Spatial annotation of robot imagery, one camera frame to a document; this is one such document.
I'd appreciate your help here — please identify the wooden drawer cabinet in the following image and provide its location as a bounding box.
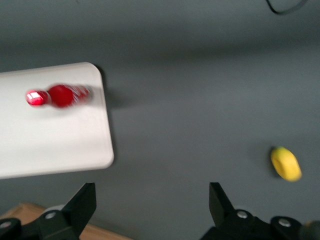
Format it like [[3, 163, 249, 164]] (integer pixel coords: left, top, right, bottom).
[[0, 201, 134, 240]]

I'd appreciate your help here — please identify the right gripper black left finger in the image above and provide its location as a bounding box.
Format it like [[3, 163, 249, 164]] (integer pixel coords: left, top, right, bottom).
[[36, 182, 98, 240]]

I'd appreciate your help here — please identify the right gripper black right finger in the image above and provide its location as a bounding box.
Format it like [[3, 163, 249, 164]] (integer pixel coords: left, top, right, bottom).
[[199, 181, 276, 240]]

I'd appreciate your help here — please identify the red coke bottle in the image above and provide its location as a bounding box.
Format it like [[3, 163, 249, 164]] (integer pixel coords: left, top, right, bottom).
[[25, 84, 94, 109]]

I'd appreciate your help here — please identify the beige rectangular tray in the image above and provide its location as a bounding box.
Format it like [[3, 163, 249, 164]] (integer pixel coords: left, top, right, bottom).
[[0, 61, 115, 180]]

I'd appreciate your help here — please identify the yellow lemon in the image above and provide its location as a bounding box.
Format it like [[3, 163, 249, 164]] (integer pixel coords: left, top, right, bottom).
[[270, 146, 303, 183]]

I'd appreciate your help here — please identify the black cable on table edge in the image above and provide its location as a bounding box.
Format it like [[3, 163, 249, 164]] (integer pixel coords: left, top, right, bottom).
[[265, 0, 310, 15]]

